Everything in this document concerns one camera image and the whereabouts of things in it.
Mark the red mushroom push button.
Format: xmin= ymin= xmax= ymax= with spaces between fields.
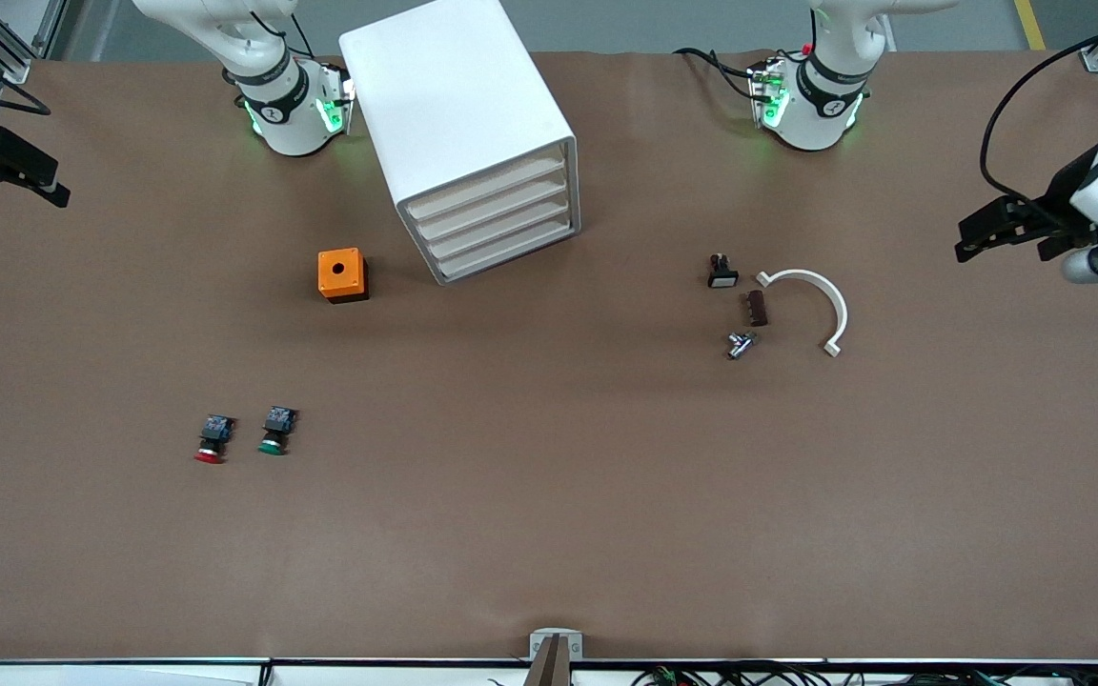
xmin=193 ymin=414 xmax=237 ymax=466

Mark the green mushroom push button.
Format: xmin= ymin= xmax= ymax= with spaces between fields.
xmin=256 ymin=405 xmax=300 ymax=457

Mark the white drawer cabinet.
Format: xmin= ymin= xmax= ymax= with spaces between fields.
xmin=339 ymin=0 xmax=581 ymax=287

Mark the white base connector box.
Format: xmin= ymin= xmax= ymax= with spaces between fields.
xmin=747 ymin=57 xmax=790 ymax=130
xmin=318 ymin=60 xmax=357 ymax=136

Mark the white edge panel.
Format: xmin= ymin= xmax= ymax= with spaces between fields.
xmin=0 ymin=662 xmax=269 ymax=686

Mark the white curved plastic bracket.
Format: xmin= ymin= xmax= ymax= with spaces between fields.
xmin=755 ymin=269 xmax=849 ymax=359

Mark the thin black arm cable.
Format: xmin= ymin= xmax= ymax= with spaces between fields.
xmin=258 ymin=0 xmax=317 ymax=63

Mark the orange button enclosure box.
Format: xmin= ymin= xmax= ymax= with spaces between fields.
xmin=317 ymin=247 xmax=370 ymax=305

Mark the black base cable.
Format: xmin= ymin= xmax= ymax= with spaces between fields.
xmin=672 ymin=45 xmax=767 ymax=102

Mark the black cable bundle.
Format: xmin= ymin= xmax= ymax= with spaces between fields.
xmin=630 ymin=662 xmax=1098 ymax=686

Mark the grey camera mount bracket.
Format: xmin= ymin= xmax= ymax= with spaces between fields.
xmin=528 ymin=627 xmax=585 ymax=686

